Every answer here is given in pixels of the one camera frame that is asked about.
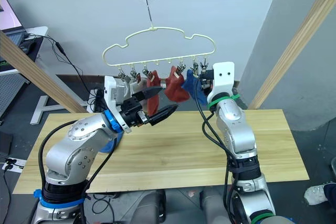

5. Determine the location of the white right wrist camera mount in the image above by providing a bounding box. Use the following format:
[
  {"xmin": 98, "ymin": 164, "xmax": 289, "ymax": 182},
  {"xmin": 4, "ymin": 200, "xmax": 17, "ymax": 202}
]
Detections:
[{"xmin": 207, "ymin": 61, "xmax": 235, "ymax": 104}]

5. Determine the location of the white desk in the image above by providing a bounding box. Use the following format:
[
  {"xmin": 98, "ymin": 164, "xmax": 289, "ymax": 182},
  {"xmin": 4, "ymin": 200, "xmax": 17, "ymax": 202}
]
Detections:
[{"xmin": 0, "ymin": 26, "xmax": 49, "ymax": 78}]

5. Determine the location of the white shoe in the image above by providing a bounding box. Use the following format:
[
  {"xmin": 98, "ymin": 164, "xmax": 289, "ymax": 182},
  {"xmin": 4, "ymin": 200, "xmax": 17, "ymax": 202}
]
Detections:
[{"xmin": 303, "ymin": 184, "xmax": 329, "ymax": 206}]

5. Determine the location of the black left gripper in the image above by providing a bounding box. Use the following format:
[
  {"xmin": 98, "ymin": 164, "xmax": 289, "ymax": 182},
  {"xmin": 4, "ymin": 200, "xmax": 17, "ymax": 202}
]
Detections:
[{"xmin": 120, "ymin": 87, "xmax": 180, "ymax": 129}]

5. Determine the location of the dark blue trouser leg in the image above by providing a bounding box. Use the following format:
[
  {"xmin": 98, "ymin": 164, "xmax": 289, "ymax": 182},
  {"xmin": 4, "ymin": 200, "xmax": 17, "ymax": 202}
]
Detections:
[{"xmin": 323, "ymin": 181, "xmax": 336, "ymax": 204}]

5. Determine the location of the cream plastic clip hanger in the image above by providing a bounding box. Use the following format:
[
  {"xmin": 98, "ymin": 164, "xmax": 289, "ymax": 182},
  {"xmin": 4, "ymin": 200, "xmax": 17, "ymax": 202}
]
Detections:
[{"xmin": 102, "ymin": 26, "xmax": 217, "ymax": 79}]

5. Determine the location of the white power strip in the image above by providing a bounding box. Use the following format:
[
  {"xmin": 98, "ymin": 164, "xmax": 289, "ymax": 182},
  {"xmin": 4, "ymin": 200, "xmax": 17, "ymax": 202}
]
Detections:
[{"xmin": 2, "ymin": 156, "xmax": 27, "ymax": 173}]

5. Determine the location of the green cable tie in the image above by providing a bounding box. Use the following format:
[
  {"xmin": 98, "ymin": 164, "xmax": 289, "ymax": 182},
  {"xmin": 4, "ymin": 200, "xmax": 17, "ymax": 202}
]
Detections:
[{"xmin": 207, "ymin": 93, "xmax": 241, "ymax": 110}]

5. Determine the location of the white desk foot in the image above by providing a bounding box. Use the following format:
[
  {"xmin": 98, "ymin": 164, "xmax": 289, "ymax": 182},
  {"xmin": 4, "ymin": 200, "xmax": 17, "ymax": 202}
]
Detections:
[{"xmin": 29, "ymin": 95, "xmax": 65, "ymax": 126}]

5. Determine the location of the metal hanger hook wire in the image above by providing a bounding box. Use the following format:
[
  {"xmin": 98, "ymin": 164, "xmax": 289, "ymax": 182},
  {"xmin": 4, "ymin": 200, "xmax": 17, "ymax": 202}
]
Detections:
[{"xmin": 141, "ymin": 0, "xmax": 155, "ymax": 29}]

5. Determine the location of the black floor cable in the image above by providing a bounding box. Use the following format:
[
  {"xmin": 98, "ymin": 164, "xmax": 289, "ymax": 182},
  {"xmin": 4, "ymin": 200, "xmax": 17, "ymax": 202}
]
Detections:
[{"xmin": 90, "ymin": 193, "xmax": 118, "ymax": 223}]

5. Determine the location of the blue sock with clip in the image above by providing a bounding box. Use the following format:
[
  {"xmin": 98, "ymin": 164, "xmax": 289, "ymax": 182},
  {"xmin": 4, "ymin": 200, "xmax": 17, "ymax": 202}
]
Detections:
[{"xmin": 181, "ymin": 69, "xmax": 208, "ymax": 106}]

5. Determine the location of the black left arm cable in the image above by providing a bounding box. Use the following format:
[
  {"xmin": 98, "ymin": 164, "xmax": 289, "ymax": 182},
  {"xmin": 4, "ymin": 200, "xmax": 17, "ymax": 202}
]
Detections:
[{"xmin": 38, "ymin": 119, "xmax": 119, "ymax": 224}]

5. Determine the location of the black computer mouse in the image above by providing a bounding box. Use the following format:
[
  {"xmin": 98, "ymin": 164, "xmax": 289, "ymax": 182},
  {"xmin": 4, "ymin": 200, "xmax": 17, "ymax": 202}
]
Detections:
[{"xmin": 19, "ymin": 39, "xmax": 37, "ymax": 55}]

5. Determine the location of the grey perforated panel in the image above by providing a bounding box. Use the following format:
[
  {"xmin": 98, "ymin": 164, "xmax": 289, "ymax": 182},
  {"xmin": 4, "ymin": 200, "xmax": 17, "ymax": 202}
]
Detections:
[{"xmin": 0, "ymin": 72, "xmax": 31, "ymax": 120}]

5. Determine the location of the black desk mat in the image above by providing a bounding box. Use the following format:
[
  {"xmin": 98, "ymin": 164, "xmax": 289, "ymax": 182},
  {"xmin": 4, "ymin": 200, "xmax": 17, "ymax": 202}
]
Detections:
[{"xmin": 0, "ymin": 37, "xmax": 44, "ymax": 73}]

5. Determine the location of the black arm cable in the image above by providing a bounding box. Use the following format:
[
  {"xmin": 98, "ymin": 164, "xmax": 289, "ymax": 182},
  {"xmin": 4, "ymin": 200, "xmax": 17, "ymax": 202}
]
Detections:
[
  {"xmin": 38, "ymin": 119, "xmax": 119, "ymax": 224},
  {"xmin": 194, "ymin": 77, "xmax": 241, "ymax": 224}
]

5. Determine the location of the thin black background cable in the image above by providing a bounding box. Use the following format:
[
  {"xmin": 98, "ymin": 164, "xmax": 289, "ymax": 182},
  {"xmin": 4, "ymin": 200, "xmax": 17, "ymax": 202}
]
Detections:
[{"xmin": 25, "ymin": 33, "xmax": 106, "ymax": 113}]

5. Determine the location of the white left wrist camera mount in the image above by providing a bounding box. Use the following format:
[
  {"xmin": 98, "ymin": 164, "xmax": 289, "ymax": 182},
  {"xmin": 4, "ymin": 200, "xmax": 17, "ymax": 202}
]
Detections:
[{"xmin": 103, "ymin": 75, "xmax": 132, "ymax": 133}]

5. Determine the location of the laptop computer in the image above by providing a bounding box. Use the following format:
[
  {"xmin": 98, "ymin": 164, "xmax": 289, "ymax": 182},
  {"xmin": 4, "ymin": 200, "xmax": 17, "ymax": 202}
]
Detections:
[{"xmin": 0, "ymin": 0, "xmax": 27, "ymax": 47}]

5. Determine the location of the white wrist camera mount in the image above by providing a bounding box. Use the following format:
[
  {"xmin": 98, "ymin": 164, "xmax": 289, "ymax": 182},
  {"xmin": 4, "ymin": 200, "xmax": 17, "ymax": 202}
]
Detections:
[
  {"xmin": 103, "ymin": 75, "xmax": 132, "ymax": 133},
  {"xmin": 207, "ymin": 61, "xmax": 235, "ymax": 104}
]

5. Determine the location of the wide red sock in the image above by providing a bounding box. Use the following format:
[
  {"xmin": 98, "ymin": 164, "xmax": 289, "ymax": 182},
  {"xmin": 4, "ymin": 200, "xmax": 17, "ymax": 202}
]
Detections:
[{"xmin": 164, "ymin": 66, "xmax": 191, "ymax": 103}]

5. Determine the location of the long red sock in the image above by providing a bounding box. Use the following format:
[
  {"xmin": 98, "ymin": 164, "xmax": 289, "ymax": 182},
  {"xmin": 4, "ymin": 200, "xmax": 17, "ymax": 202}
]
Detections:
[{"xmin": 145, "ymin": 70, "xmax": 162, "ymax": 116}]

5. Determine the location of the wooden frame slanted post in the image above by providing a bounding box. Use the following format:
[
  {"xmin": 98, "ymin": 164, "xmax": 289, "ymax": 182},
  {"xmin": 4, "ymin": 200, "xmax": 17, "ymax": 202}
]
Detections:
[
  {"xmin": 0, "ymin": 29, "xmax": 88, "ymax": 114},
  {"xmin": 248, "ymin": 0, "xmax": 336, "ymax": 110}
]

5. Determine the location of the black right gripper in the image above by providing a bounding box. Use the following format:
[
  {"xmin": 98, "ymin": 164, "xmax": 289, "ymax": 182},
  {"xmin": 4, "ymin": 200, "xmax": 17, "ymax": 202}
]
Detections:
[{"xmin": 198, "ymin": 69, "xmax": 215, "ymax": 91}]

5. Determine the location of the white sock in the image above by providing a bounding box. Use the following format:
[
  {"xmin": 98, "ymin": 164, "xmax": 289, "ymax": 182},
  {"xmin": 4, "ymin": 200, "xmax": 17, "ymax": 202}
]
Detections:
[{"xmin": 129, "ymin": 77, "xmax": 148, "ymax": 95}]

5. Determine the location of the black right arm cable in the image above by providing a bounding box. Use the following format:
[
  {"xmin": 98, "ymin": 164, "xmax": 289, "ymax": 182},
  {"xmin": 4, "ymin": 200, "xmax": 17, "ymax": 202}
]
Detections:
[{"xmin": 194, "ymin": 77, "xmax": 241, "ymax": 224}]

